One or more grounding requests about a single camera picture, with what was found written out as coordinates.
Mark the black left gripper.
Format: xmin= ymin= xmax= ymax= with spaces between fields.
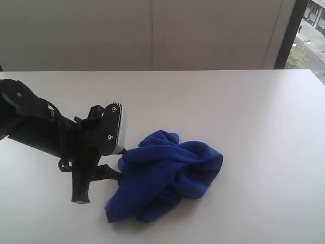
xmin=70 ymin=105 xmax=122 ymax=204

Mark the blue towel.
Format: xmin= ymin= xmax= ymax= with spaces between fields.
xmin=105 ymin=130 xmax=223 ymax=223

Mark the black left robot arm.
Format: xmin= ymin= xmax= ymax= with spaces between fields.
xmin=1 ymin=79 xmax=126 ymax=204

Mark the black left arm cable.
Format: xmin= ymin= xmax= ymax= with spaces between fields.
xmin=45 ymin=100 xmax=74 ymax=173

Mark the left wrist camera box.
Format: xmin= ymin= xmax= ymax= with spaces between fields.
xmin=97 ymin=102 xmax=126 ymax=156

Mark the dark window frame post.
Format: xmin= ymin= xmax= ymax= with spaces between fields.
xmin=274 ymin=0 xmax=308 ymax=70

